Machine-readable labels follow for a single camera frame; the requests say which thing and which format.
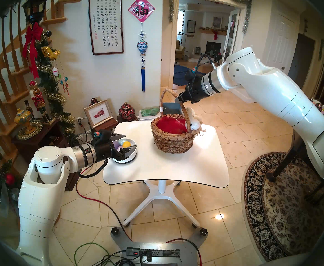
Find yellow cloisonne urn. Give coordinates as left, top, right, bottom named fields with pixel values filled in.
left=14, top=108, right=32, bottom=131

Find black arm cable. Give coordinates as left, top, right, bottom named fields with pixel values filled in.
left=79, top=159, right=108, bottom=179
left=190, top=54, right=216, bottom=75

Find red nutcracker figure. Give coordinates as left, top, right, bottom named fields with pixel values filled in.
left=29, top=81, right=51, bottom=123

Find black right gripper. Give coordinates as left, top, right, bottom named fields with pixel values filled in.
left=178, top=75, right=208, bottom=104

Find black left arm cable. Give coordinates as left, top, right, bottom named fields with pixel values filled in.
left=79, top=159, right=108, bottom=179

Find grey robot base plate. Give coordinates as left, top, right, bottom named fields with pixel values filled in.
left=111, top=227, right=208, bottom=266

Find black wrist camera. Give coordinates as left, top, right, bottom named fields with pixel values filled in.
left=185, top=69, right=200, bottom=81
left=91, top=131, right=112, bottom=144

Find black fireplace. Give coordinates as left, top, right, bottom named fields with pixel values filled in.
left=205, top=42, right=222, bottom=57

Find black cable bundle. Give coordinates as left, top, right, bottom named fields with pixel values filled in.
left=91, top=249, right=148, bottom=266

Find red diamond fu decoration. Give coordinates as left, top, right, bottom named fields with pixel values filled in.
left=128, top=0, right=156, bottom=23

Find wicker basket with handle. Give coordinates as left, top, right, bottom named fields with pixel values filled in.
left=150, top=88, right=206, bottom=154

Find blue fabric storage bin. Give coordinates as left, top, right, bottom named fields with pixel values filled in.
left=162, top=102, right=183, bottom=115

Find green jade stone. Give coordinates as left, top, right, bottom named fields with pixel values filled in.
left=140, top=107, right=160, bottom=117

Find green cable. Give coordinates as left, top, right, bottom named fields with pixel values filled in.
left=74, top=242, right=111, bottom=266

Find colourful hanging ornaments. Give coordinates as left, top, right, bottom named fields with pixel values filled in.
left=60, top=76, right=71, bottom=98

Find dark wooden side table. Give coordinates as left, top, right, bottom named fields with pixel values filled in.
left=11, top=119, right=81, bottom=191

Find red fabric basket lining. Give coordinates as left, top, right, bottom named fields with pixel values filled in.
left=156, top=117, right=189, bottom=135

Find large oriental floral rug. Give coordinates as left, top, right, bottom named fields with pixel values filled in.
left=243, top=152, right=324, bottom=262

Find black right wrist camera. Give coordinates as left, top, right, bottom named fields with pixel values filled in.
left=185, top=69, right=200, bottom=81

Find small dark nutcracker figure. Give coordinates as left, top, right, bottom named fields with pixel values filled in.
left=24, top=100, right=35, bottom=120

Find red ribbon bow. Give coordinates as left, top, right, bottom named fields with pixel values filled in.
left=22, top=22, right=44, bottom=79

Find blue vase hanging with tassel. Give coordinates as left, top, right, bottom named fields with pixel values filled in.
left=136, top=22, right=148, bottom=93

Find wooden stair banister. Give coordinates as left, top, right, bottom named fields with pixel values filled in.
left=0, top=0, right=82, bottom=160

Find beige armchair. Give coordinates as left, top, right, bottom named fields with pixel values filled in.
left=175, top=40, right=186, bottom=60

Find ornate decorative plate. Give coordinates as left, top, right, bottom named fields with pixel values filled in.
left=17, top=120, right=44, bottom=141

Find white panel door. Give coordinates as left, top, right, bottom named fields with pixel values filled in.
left=263, top=13, right=295, bottom=72

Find white table pedestal base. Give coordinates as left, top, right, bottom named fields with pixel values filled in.
left=122, top=180, right=200, bottom=228

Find gold fish ornament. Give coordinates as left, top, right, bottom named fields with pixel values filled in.
left=41, top=46, right=60, bottom=61

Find brown wooden jar stand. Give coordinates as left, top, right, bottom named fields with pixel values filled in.
left=117, top=115, right=139, bottom=124

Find black lantern lamp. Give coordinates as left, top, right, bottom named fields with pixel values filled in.
left=21, top=0, right=49, bottom=24

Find white glass door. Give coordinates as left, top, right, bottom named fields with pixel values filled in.
left=223, top=8, right=241, bottom=61

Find red ceramic lidded jar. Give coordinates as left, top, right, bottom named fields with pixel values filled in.
left=118, top=102, right=135, bottom=121

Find blue floor rug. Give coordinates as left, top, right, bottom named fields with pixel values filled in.
left=173, top=65, right=198, bottom=86

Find black power strip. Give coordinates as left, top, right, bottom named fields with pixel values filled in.
left=125, top=247, right=180, bottom=257

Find silver tinsel doorway garland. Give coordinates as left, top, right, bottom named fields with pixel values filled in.
left=169, top=0, right=252, bottom=34

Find framed calligraphy scroll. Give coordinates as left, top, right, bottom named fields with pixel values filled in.
left=88, top=0, right=124, bottom=56

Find dark wooden console table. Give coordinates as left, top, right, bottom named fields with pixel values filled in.
left=266, top=130, right=324, bottom=205

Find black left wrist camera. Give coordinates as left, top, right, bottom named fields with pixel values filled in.
left=91, top=131, right=112, bottom=144

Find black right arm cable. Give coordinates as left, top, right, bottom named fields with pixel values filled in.
left=190, top=54, right=216, bottom=75

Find green garland with gold tinsel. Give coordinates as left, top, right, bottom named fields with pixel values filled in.
left=36, top=30, right=76, bottom=135

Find small framed red picture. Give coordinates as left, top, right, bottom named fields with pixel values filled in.
left=84, top=99, right=114, bottom=129

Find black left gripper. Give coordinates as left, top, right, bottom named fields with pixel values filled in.
left=94, top=132, right=138, bottom=162

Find white round bowl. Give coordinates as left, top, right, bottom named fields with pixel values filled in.
left=112, top=138, right=138, bottom=164

